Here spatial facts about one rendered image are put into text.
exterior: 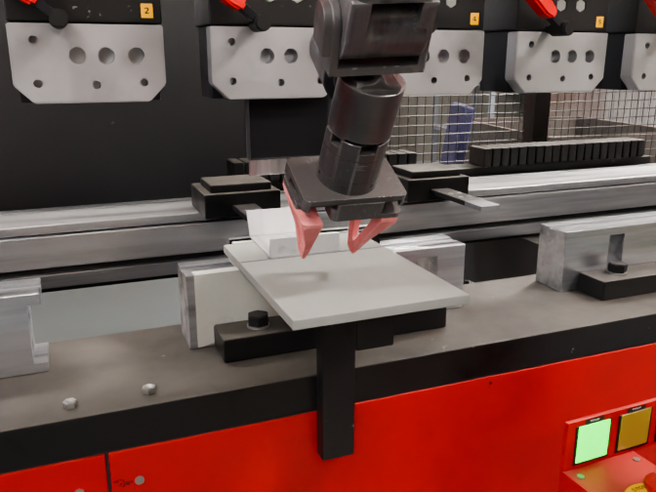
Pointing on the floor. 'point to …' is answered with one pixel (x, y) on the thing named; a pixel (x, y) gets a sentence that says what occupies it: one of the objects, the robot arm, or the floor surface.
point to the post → (536, 117)
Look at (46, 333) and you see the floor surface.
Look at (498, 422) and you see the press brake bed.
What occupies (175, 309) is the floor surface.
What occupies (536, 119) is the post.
